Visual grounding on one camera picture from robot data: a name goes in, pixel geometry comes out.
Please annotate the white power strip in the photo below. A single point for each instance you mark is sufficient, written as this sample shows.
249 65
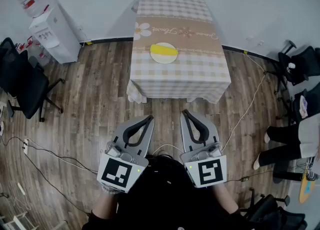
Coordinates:
25 146
21 189

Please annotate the small white round object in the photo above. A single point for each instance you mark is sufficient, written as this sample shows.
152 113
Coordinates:
291 66

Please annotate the colourful printed bag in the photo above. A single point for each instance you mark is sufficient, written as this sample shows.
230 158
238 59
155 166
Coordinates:
304 106

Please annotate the person's right forearm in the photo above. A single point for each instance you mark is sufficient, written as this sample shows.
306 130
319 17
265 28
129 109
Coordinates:
225 199

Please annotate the white water dispenser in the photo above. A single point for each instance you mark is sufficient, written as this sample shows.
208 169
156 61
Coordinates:
60 39

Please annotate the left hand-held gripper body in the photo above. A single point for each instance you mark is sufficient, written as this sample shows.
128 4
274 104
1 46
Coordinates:
117 172

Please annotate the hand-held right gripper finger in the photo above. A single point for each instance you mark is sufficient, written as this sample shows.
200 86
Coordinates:
212 132
184 136

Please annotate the white plate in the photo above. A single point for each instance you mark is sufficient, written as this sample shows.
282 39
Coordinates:
162 59

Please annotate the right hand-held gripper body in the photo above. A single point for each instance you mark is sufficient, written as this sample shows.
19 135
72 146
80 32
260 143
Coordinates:
210 171

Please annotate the person's left forearm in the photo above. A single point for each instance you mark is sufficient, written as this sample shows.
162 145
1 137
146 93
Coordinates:
105 205

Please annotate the small wooden side table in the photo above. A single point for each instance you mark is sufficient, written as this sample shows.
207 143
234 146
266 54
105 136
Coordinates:
303 191

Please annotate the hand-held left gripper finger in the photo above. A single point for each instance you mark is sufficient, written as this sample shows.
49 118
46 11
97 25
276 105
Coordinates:
118 134
147 144

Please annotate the person's black clothing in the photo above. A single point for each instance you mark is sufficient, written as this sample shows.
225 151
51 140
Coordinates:
162 211

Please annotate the beige checked tablecloth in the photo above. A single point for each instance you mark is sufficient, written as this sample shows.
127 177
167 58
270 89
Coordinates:
180 79

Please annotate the red white small box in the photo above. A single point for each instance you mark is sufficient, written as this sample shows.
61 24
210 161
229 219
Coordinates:
44 55
30 41

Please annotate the black office chair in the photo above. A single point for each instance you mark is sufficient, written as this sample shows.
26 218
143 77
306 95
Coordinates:
27 86
272 214
313 104
303 59

